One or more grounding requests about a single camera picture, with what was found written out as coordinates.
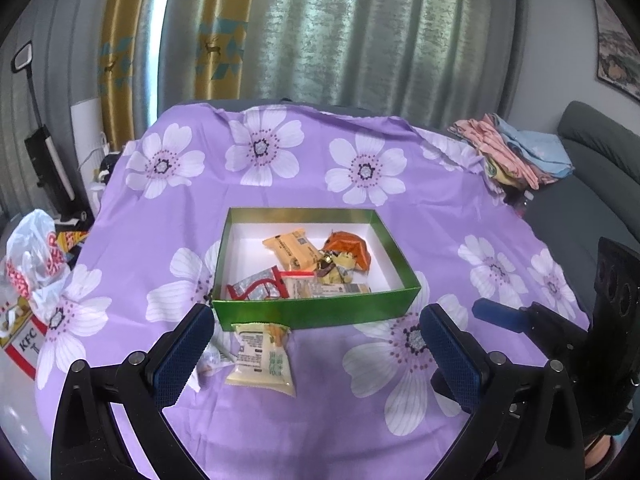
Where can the black upright vacuum cleaner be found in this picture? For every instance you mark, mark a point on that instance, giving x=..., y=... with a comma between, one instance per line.
x=47, y=160

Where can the small gold wrapped candy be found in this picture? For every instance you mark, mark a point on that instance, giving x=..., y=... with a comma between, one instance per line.
x=332, y=266

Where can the orange red snack packet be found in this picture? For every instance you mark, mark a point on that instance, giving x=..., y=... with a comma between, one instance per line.
x=345, y=242

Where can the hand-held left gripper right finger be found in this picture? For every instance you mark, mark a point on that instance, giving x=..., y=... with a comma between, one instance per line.
x=450, y=355

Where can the yellow patterned curtain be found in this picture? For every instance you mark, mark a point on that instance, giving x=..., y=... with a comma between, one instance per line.
x=120, y=35

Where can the clear plastic wrapper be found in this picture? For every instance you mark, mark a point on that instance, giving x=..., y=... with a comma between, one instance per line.
x=212, y=360

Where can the red clear snack packet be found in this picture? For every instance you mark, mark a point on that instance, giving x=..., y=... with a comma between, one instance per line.
x=250, y=287

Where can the pink striped clothes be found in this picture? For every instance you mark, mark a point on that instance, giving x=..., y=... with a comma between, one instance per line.
x=480, y=135

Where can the cream white snack packet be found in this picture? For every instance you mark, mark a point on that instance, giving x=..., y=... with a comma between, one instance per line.
x=262, y=360

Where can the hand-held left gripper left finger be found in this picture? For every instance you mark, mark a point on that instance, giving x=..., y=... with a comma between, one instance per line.
x=182, y=355

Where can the framed wall picture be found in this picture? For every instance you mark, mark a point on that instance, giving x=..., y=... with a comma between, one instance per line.
x=617, y=55

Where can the person's right forearm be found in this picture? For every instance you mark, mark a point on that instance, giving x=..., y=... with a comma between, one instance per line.
x=597, y=460

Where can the yellow black snack bag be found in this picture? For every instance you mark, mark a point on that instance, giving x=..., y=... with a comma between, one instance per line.
x=70, y=240

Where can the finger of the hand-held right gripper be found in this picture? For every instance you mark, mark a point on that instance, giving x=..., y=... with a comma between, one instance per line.
x=495, y=312

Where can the grey sofa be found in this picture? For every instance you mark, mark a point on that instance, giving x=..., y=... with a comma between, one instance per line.
x=575, y=210

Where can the green box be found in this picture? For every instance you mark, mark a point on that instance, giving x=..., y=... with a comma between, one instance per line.
x=310, y=312

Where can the tan snack packet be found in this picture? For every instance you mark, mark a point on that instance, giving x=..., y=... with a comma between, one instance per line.
x=290, y=249

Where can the white appliance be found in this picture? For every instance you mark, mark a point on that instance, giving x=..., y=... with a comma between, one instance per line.
x=87, y=125

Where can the clear cracker packet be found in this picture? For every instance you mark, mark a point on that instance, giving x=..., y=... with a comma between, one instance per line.
x=325, y=289

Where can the small black white object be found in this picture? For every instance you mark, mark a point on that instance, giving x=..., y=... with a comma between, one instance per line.
x=107, y=162

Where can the white red plastic bag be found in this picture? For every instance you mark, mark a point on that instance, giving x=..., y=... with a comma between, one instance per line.
x=30, y=250

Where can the light blue cloth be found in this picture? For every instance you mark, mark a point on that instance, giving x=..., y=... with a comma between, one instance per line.
x=540, y=147

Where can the red white paper bucket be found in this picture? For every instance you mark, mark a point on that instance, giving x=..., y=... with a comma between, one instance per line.
x=22, y=345

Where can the grey curtain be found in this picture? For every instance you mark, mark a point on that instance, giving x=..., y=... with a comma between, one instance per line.
x=375, y=35
x=60, y=60

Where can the purple floral tablecloth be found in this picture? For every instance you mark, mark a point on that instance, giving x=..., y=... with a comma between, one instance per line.
x=350, y=125

